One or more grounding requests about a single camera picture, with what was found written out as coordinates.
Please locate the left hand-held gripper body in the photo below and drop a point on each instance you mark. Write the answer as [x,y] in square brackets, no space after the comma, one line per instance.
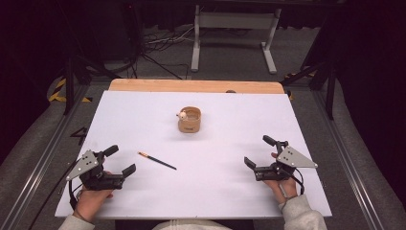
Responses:
[92,179]

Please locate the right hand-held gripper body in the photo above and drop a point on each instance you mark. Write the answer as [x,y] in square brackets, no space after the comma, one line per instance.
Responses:
[295,159]

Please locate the wooden pen holder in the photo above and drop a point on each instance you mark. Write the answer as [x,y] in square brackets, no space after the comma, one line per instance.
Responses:
[190,126]

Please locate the person's left hand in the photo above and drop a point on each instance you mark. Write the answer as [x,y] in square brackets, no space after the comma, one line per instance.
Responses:
[89,204]

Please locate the person's right hand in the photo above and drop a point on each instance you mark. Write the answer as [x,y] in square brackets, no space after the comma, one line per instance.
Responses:
[287,188]

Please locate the white board sheet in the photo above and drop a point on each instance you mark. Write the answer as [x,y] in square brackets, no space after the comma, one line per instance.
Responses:
[207,185]

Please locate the yellow black floor tape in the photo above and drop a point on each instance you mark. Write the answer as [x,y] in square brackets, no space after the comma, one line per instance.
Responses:
[57,96]
[291,95]

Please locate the black tripod stand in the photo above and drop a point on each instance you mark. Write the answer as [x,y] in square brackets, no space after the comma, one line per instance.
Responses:
[330,92]
[68,83]

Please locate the person's torso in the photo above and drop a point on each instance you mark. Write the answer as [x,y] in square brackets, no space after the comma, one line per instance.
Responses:
[191,225]

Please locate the wooden table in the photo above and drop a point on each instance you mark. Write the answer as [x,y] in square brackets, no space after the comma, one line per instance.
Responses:
[191,86]

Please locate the white metal stand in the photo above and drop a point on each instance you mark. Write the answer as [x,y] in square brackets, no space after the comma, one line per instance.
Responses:
[236,20]

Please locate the black triangular bracket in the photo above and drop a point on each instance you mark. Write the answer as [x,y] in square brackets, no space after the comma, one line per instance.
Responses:
[82,129]

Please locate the metal floor rail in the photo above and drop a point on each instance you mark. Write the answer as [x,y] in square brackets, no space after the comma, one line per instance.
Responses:
[38,169]
[351,179]

